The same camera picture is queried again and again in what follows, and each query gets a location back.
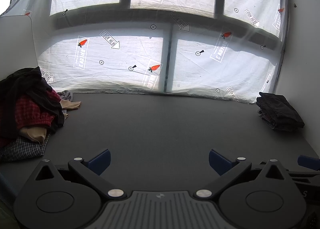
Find black white plaid garment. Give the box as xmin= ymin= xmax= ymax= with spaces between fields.
xmin=1 ymin=135 xmax=50 ymax=165

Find folded black shorts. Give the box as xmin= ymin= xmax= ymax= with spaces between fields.
xmin=256 ymin=92 xmax=305 ymax=132

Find white printed curtain sheet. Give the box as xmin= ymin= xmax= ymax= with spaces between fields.
xmin=1 ymin=0 xmax=287 ymax=104

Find grey garment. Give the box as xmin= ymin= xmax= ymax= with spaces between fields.
xmin=57 ymin=90 xmax=73 ymax=102

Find red checkered garment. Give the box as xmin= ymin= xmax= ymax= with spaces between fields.
xmin=15 ymin=90 xmax=64 ymax=129

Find black knit sweater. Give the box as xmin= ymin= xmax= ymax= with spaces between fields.
xmin=1 ymin=67 xmax=65 ymax=137

